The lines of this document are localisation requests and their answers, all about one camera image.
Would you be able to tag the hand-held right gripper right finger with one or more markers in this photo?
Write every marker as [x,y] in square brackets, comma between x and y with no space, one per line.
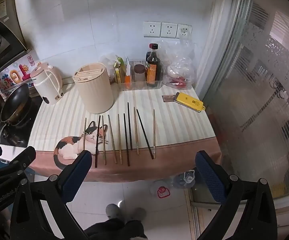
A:
[209,177]

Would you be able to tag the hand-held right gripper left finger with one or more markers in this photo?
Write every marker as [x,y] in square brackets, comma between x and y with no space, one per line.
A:
[77,177]

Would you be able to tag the row of chopsticks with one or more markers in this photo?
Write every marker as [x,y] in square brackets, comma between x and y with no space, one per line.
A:
[119,140]

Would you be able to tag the light wooden chopstick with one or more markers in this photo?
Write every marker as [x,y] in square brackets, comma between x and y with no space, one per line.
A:
[154,135]
[136,132]

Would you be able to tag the beige round utensil holder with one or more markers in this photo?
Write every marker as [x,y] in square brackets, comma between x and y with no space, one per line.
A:
[94,90]

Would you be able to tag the clear plastic bottle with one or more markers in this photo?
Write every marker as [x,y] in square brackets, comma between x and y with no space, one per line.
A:
[184,178]

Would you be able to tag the black induction cooktop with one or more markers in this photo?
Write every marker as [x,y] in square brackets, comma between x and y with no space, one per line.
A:
[23,130]

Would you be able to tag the person's grey slipper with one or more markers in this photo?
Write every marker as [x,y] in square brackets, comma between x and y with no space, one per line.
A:
[113,211]

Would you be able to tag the black frying pan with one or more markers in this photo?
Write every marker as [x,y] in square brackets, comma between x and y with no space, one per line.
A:
[14,100]

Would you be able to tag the striped cat print tablecloth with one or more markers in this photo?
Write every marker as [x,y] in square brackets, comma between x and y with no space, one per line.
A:
[174,130]

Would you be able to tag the person's dark trousers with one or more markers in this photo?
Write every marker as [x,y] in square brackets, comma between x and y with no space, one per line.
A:
[114,230]

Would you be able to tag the white pink electric kettle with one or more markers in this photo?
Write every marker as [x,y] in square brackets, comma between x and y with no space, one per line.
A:
[48,82]

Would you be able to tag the yellow cased phone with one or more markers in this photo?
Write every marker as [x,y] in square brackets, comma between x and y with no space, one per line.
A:
[188,101]

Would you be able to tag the red vegetable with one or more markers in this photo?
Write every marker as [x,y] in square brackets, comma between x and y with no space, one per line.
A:
[178,81]

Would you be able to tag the clear acrylic organizer tray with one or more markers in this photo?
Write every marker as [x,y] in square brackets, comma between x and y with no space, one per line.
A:
[139,86]

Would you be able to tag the yellow box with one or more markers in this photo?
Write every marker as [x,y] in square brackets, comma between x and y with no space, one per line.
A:
[119,75]

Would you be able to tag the steel range hood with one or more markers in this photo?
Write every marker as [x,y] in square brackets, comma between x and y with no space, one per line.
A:
[2,42]

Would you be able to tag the orange white packet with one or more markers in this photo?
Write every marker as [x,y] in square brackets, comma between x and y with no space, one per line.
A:
[127,75]

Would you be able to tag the dark soy sauce bottle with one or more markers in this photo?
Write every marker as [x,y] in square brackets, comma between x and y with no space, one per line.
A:
[153,71]

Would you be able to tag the crumpled white plastic bag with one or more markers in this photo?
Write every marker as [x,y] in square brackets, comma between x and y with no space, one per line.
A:
[107,60]

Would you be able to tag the brown lid jar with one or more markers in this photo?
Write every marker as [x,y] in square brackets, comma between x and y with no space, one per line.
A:
[139,72]

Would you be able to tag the green packet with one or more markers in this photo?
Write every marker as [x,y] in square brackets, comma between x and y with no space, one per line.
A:
[119,61]

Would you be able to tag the clear plastic bag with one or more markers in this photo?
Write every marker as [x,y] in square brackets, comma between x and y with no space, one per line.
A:
[182,55]

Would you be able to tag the colourful wall sticker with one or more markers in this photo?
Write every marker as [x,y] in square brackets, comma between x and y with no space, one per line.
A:
[17,75]

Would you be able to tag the white wall socket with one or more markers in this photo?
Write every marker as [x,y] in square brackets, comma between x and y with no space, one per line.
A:
[169,30]
[151,29]
[184,31]

